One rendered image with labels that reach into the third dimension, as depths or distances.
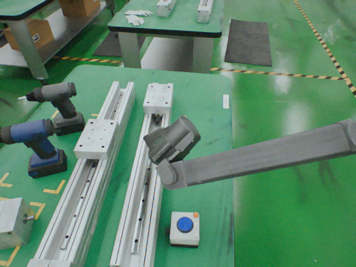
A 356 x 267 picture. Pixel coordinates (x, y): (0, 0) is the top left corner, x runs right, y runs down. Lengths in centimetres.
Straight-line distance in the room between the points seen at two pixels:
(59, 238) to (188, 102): 78
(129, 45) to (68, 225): 172
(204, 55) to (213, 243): 165
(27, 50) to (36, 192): 212
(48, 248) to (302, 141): 64
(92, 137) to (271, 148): 61
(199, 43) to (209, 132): 118
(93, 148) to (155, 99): 33
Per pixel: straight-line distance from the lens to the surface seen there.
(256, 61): 333
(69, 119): 108
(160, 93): 103
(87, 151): 84
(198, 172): 51
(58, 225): 77
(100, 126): 91
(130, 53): 227
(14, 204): 85
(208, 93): 126
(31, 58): 295
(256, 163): 47
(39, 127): 85
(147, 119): 97
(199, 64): 218
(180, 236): 71
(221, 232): 79
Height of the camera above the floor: 150
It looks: 44 degrees down
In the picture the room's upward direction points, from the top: straight up
